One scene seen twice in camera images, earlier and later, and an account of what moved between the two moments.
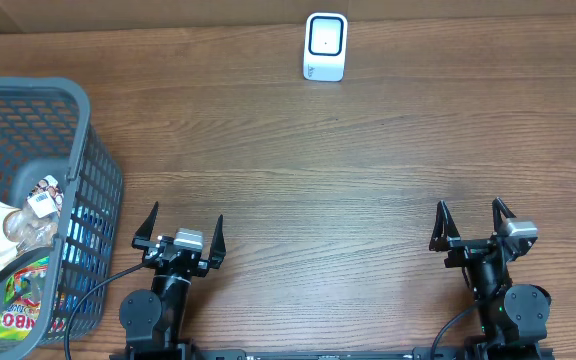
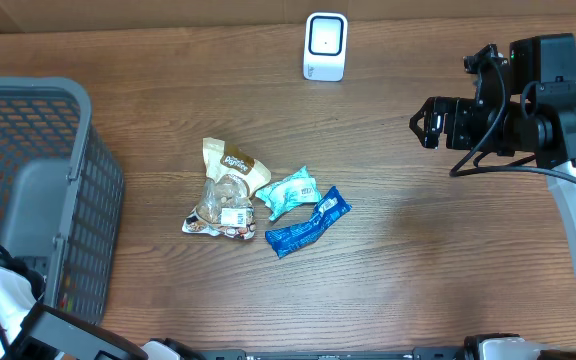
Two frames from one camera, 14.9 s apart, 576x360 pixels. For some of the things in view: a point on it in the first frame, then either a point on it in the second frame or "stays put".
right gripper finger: (444, 229) → (432, 112)
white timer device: (325, 47) stays put
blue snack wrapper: (83, 257) → (330, 208)
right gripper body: (465, 251) → (469, 123)
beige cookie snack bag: (1, 233) → (224, 207)
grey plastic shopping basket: (20, 132) stays put
